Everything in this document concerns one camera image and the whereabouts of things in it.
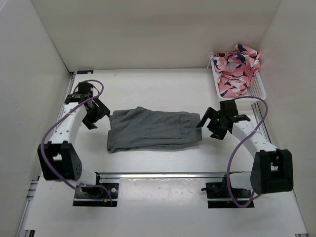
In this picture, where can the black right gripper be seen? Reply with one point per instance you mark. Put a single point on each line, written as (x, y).
(212, 114)

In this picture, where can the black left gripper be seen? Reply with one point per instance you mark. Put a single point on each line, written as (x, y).
(102, 111)

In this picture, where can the grey shorts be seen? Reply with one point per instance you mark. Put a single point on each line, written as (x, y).
(142, 128)

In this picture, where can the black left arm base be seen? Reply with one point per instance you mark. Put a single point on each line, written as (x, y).
(98, 197)

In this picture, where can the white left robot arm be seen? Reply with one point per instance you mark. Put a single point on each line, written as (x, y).
(58, 159)

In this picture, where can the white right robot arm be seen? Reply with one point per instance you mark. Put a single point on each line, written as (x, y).
(272, 169)

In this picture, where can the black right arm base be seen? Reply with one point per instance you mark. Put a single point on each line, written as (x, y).
(218, 195)

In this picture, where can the pink patterned shorts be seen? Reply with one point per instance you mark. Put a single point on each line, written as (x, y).
(235, 71)

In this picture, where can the black label sticker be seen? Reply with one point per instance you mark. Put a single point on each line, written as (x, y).
(84, 72)

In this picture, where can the white plastic basket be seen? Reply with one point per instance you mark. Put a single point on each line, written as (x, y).
(256, 90)

